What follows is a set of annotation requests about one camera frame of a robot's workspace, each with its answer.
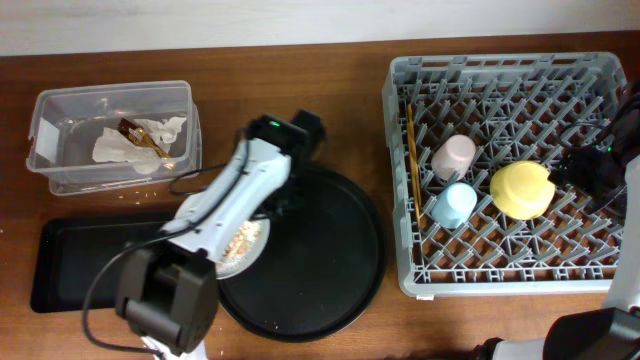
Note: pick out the small blue cup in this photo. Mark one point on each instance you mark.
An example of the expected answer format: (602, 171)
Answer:
(454, 205)

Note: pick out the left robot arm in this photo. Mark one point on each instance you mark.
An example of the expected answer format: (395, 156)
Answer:
(168, 288)

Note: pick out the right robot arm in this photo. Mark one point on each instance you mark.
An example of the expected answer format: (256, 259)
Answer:
(611, 332)

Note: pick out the round black serving tray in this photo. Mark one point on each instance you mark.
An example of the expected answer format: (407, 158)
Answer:
(322, 266)

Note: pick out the yellow bowl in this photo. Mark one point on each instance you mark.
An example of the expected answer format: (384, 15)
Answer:
(522, 190)

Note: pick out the pink cup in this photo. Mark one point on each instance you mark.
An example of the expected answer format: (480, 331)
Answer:
(453, 157)

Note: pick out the wooden chopstick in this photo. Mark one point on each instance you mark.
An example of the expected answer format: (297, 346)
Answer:
(411, 160)
(416, 165)

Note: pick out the grey plate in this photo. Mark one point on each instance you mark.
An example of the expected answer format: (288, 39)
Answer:
(226, 270)

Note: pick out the clear plastic waste bin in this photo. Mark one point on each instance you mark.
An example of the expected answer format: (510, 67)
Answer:
(67, 122)

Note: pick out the black rectangular tray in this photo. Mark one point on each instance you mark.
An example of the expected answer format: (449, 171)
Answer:
(72, 251)

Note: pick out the white napkin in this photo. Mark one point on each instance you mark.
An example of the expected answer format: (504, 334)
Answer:
(112, 146)

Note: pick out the gold snack wrapper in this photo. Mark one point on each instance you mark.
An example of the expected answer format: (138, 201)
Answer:
(144, 133)

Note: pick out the grey dishwasher rack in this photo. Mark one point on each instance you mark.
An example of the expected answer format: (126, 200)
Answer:
(513, 107)

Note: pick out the food scraps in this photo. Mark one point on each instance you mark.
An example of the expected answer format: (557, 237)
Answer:
(242, 241)

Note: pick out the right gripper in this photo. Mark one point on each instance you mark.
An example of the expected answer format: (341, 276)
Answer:
(573, 170)

